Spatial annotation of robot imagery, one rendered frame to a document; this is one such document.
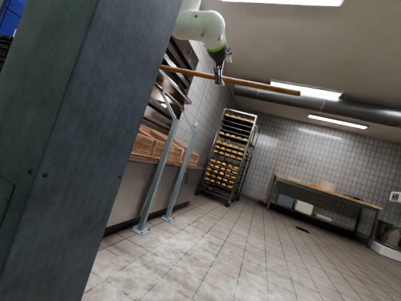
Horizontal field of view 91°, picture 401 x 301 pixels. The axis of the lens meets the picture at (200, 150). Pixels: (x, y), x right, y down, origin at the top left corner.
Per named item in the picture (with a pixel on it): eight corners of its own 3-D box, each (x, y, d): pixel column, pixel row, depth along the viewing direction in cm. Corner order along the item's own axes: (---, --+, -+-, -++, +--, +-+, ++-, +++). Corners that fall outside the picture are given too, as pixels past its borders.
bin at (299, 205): (294, 209, 474) (297, 200, 475) (291, 206, 522) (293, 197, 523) (310, 215, 464) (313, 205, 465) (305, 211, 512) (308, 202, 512)
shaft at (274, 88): (299, 97, 104) (301, 92, 104) (300, 95, 101) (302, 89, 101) (71, 52, 157) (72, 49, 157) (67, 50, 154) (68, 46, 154)
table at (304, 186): (265, 209, 480) (275, 174, 484) (264, 205, 556) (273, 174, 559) (371, 249, 410) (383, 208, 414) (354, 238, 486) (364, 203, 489)
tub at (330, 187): (318, 188, 476) (321, 180, 477) (314, 187, 517) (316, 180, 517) (339, 194, 462) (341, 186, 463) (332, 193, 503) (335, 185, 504)
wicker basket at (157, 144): (105, 142, 173) (116, 112, 174) (142, 150, 227) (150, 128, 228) (151, 158, 158) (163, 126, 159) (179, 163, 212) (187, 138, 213)
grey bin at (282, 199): (276, 203, 488) (279, 193, 489) (275, 200, 536) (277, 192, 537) (292, 208, 477) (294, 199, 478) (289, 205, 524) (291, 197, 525)
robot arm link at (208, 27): (216, 32, 69) (226, 3, 70) (185, 28, 73) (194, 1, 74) (223, 55, 83) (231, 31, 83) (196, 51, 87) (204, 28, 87)
